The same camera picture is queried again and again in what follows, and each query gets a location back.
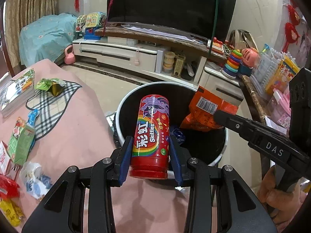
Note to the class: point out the white plastic wrapper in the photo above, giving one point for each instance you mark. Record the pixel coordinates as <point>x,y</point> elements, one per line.
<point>32,179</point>

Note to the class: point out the yellow snack packet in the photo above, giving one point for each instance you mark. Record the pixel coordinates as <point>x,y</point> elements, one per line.
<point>11,211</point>

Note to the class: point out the orange snack packet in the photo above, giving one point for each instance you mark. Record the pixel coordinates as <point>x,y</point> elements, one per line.
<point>204,119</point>

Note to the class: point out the pink child safety lock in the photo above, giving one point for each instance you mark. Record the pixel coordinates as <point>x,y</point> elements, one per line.
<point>137,62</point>

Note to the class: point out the white paper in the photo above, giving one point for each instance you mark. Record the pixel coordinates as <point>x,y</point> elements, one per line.
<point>274,125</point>

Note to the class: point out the beige curtain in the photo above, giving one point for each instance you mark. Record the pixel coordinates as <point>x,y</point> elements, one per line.
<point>29,4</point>

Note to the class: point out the blue bottle-shaped packet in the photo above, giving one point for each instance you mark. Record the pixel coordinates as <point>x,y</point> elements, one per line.
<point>32,116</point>

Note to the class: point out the toy cash register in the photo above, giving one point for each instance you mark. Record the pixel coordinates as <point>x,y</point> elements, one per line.
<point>91,25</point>

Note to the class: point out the yellow picture box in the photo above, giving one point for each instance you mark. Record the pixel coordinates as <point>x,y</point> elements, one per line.
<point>283,75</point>

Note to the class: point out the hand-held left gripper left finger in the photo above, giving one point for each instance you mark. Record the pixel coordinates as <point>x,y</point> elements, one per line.
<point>126,161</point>

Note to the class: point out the red wall decoration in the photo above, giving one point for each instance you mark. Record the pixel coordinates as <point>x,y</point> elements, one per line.
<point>292,29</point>

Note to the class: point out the stack of books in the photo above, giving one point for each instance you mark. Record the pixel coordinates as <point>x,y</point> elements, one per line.
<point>17,92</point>

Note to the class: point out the white red small box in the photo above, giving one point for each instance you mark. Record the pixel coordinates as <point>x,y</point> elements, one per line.
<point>6,160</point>

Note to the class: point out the grey brown bag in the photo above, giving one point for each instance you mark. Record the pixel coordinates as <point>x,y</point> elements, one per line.
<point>239,40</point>

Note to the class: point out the blue foil wrapper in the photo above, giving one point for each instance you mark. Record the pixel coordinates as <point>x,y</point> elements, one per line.
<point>177,134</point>

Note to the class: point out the black television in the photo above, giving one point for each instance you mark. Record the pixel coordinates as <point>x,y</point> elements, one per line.
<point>170,2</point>

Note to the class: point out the blue yellow toy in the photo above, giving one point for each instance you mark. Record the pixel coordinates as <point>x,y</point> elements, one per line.
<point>266,48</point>

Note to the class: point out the green drink carton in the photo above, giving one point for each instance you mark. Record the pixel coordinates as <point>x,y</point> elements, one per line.
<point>20,143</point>

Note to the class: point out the orange toy phone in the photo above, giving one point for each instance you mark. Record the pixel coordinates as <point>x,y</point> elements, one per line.
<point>215,46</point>

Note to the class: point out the pink plastic boxes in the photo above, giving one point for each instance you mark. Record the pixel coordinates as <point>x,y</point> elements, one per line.
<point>281,106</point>

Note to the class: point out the wooden abacus toy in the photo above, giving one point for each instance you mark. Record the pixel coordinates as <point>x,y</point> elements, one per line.
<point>179,66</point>

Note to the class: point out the red snack packet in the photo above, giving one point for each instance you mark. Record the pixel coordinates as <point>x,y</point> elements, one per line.
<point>8,187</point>

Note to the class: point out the pink toy helmet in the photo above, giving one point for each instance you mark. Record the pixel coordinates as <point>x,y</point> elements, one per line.
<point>249,58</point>

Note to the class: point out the white plastic fence basket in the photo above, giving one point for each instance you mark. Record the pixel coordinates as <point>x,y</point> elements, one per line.
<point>267,72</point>

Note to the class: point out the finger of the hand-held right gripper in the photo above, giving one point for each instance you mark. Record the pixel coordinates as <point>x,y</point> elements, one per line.
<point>237,125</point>

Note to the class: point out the dark shoes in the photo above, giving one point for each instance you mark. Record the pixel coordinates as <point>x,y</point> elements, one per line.
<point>189,71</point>

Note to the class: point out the light blue furniture cover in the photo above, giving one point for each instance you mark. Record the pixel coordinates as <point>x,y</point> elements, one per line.
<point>43,38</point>

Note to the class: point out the green snack wrapper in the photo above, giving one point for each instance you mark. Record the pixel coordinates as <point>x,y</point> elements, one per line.
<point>48,85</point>

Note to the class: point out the white cabinet with marble top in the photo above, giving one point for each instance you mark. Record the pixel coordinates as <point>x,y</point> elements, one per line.
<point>114,51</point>

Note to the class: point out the pink blanket with plaid patch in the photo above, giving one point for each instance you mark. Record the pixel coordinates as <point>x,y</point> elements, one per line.
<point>77,131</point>

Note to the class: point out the black trash bin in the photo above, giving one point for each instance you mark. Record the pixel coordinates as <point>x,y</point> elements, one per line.
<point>209,145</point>

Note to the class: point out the red candy can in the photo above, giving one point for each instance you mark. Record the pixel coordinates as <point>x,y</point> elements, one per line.
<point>150,136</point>

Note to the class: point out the person's right hand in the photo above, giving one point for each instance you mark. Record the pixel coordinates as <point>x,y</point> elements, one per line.
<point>269,191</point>

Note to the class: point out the pink kettlebell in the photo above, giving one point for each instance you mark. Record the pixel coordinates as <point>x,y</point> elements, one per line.
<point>70,57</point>

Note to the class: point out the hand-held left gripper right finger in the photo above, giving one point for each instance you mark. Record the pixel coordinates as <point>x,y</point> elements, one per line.
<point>176,161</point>

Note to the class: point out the dark marble side table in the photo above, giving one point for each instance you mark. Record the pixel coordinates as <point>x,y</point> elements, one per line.
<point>252,97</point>

